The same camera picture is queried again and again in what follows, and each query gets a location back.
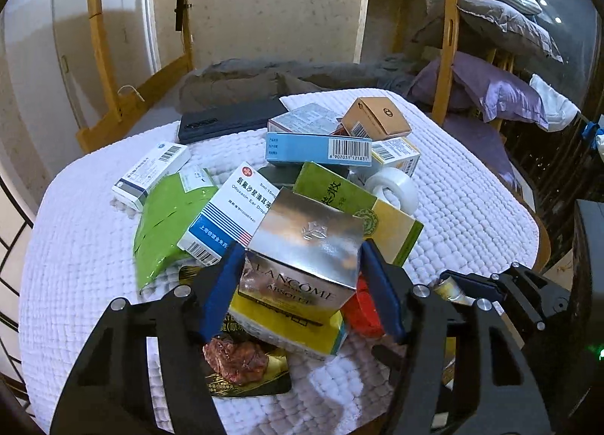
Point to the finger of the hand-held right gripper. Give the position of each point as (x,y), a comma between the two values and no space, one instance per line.
(476,286)

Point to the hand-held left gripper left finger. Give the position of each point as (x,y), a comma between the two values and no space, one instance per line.
(222,293)

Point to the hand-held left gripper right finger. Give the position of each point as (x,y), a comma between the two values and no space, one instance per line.
(383,293)

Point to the small gold tube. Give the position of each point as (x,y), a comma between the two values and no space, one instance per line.
(447,288)

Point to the red bottle cap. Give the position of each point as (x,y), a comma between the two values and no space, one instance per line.
(361,317)

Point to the green yellow box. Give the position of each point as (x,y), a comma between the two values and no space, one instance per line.
(391,232)

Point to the black beef snack packet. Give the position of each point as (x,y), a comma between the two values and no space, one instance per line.
(236,362)

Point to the silver cosmetics box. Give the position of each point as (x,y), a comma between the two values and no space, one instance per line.
(306,232)

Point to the white blue striped medicine box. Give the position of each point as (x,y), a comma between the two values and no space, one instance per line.
(222,213)

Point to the green plastic packet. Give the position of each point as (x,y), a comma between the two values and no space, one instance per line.
(160,227)

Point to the yellow white box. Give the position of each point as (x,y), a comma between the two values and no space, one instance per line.
(302,336)

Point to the clear tape roll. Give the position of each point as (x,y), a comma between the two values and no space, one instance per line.
(406,199)

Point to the white quilted mat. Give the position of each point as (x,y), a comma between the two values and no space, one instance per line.
(85,274)

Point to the white yellow carton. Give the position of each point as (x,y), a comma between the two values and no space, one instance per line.
(394,154)

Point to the small white blue medicine box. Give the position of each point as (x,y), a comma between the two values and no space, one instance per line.
(151,171)

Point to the light blue barcode box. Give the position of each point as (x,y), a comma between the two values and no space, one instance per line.
(297,147)

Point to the black flat case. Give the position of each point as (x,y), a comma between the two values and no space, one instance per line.
(226,121)

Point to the brown cardboard box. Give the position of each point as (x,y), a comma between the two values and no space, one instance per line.
(377,116)

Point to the white pink carton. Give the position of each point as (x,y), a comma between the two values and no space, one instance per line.
(302,121)

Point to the white cloth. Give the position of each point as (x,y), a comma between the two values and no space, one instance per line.
(554,102)

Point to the purple pillow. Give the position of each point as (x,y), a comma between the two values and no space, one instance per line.
(490,86)

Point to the grey blanket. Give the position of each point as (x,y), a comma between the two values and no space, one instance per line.
(236,81)

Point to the black white lattice panel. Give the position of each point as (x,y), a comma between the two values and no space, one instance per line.
(12,237)

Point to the grey pillow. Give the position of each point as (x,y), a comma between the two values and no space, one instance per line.
(509,29)

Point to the wooden bunk bed frame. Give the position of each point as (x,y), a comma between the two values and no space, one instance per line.
(106,39)

